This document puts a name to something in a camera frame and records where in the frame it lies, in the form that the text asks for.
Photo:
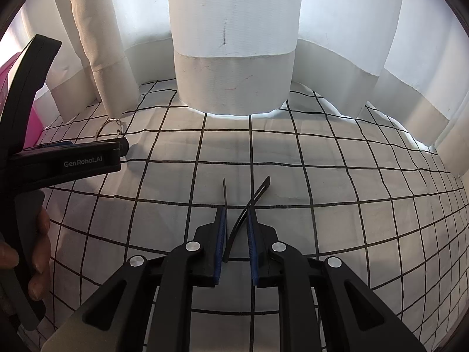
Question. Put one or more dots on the black hair clip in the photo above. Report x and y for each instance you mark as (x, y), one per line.
(265, 185)

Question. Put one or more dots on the beige curtain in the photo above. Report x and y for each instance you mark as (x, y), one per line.
(95, 25)

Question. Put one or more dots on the pink plastic basin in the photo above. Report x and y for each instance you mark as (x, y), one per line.
(33, 128)

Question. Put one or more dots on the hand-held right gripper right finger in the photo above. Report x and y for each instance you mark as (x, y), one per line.
(252, 249)

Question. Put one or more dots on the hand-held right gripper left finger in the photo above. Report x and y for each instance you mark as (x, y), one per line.
(219, 249)

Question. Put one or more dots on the white black-grid tablecloth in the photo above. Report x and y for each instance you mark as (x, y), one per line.
(329, 176)

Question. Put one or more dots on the white sheer curtain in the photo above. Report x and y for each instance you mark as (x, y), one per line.
(234, 25)

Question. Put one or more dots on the person's left hand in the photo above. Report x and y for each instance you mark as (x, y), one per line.
(42, 249)

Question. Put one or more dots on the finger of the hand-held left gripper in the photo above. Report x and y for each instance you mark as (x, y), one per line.
(122, 146)

